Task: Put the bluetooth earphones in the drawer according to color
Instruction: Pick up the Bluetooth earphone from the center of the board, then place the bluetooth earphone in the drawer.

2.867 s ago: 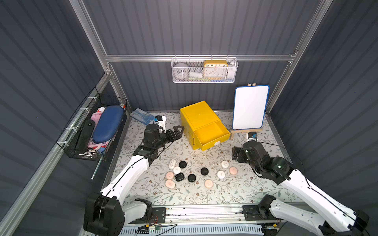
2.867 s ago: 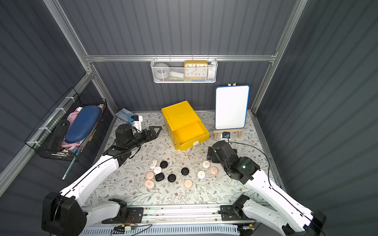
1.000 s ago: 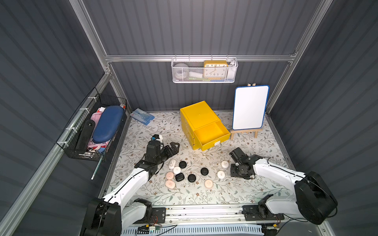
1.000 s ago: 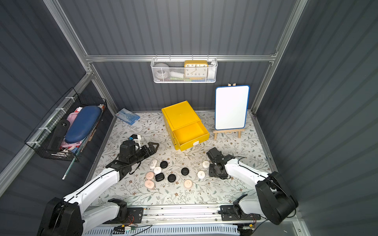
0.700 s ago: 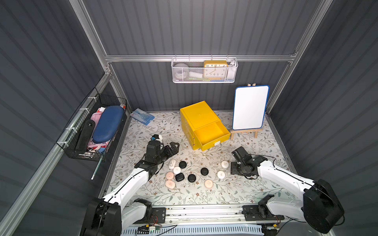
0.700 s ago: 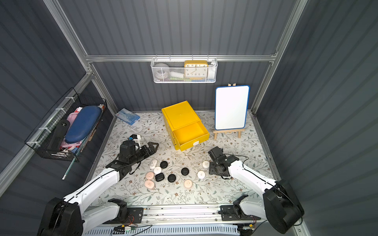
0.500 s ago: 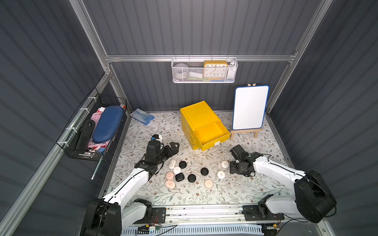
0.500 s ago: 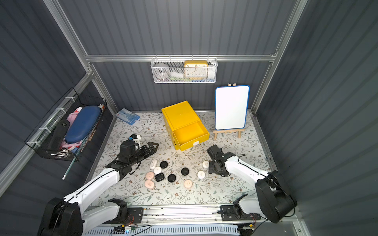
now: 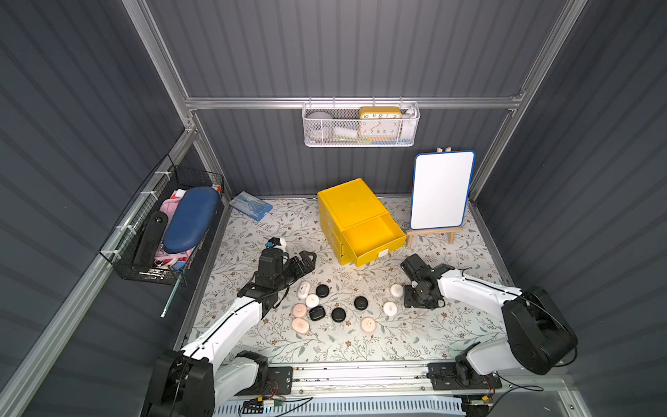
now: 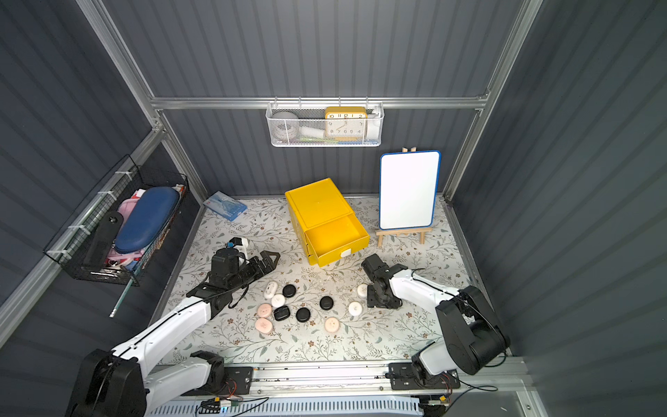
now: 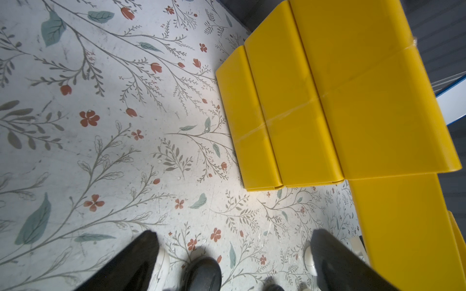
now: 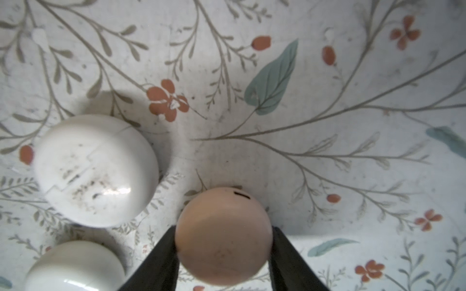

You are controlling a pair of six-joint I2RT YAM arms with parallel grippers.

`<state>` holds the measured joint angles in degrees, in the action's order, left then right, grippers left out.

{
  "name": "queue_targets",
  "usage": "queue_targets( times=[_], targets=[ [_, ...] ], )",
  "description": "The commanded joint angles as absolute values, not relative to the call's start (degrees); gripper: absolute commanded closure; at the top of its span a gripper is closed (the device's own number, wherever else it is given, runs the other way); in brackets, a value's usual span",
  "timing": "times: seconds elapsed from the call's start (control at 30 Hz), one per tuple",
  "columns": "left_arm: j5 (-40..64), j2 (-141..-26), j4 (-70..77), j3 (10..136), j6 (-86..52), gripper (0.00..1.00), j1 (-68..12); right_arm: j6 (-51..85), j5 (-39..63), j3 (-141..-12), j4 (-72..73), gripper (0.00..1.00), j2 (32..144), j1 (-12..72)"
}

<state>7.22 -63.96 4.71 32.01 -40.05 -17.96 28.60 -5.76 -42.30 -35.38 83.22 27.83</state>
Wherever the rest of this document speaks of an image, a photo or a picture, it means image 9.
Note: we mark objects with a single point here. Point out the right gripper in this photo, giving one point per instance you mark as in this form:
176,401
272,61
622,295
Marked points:
414,294

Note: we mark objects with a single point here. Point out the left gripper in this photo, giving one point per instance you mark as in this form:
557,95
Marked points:
291,268

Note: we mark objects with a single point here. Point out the white round earphone case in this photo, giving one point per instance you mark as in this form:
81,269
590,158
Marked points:
390,309
312,301
397,290

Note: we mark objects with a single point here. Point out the yellow drawer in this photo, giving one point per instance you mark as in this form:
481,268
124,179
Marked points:
370,240

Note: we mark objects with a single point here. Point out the yellow drawer cabinet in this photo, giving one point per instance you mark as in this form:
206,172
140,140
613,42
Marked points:
345,206

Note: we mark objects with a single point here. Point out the pink round earphone case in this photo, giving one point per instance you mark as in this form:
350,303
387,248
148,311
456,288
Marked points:
368,325

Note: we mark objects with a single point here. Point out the pink oval earphone case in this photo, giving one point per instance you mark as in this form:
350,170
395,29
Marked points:
300,325

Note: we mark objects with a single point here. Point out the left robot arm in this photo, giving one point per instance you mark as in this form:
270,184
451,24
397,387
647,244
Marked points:
213,349

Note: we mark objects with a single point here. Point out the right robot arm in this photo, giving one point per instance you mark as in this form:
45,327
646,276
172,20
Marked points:
537,336

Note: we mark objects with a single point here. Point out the white oblong earphone case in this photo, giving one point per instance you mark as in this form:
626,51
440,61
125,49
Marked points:
304,290

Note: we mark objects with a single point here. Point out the black round earphone case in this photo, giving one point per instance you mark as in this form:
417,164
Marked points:
361,303
322,291

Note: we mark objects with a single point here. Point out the black square earphone case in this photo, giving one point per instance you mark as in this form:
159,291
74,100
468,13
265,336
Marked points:
317,313

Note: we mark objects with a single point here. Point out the black oval earphone case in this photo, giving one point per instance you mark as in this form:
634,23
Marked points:
338,315

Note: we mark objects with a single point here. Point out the wooden easel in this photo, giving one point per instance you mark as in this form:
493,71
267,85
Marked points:
432,233

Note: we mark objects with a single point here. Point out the blue oval case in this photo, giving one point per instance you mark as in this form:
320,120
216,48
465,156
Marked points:
191,219

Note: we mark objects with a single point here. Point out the white tape roll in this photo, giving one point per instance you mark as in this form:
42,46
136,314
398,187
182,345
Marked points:
319,126

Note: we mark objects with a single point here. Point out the pink item in basket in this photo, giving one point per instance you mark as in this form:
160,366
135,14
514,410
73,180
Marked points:
169,207

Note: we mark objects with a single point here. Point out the yellow alarm clock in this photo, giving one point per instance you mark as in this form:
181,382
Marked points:
380,123

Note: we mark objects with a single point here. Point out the black remote in basket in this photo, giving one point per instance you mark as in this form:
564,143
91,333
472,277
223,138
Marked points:
149,242

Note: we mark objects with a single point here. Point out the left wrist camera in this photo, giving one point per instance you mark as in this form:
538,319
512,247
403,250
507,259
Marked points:
276,242

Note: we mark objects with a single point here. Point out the white board blue frame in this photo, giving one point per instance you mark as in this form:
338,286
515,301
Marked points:
442,190

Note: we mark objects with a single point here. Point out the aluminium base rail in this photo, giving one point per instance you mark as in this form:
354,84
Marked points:
396,378

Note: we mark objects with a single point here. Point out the black wire side basket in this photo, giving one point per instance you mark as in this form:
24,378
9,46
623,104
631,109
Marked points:
170,181

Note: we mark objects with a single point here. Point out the white wire wall basket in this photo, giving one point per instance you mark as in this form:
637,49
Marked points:
350,124

